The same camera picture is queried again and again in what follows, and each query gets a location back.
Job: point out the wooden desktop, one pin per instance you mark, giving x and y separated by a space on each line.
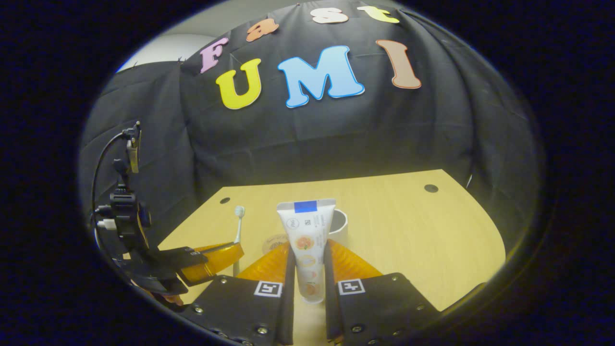
408 240

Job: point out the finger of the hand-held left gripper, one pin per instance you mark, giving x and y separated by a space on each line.
216 262
158 284

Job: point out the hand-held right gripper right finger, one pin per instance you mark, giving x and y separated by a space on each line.
330 307

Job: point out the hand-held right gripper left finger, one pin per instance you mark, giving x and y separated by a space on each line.
288 307

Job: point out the white cup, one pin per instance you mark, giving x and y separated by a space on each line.
338 228

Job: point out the black backdrop cloth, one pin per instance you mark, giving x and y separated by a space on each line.
336 134

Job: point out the white toothpaste tube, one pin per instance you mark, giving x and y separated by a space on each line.
306 240

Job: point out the white toothbrush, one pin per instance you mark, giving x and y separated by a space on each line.
239 223

